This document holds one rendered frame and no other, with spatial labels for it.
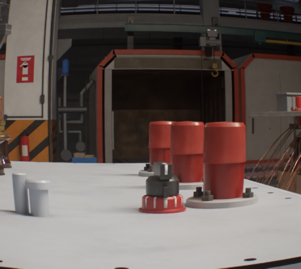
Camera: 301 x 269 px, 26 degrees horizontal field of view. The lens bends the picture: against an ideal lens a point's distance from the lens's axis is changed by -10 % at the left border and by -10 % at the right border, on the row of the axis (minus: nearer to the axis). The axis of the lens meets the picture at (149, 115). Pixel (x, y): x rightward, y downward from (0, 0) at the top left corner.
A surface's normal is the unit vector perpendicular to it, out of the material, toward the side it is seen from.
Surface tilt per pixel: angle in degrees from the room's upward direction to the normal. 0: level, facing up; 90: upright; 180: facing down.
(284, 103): 88
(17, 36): 90
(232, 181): 91
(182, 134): 89
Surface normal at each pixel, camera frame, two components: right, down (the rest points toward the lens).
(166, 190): 0.13, 0.00
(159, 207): -0.18, -0.04
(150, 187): -0.66, 0.00
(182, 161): -0.40, 0.00
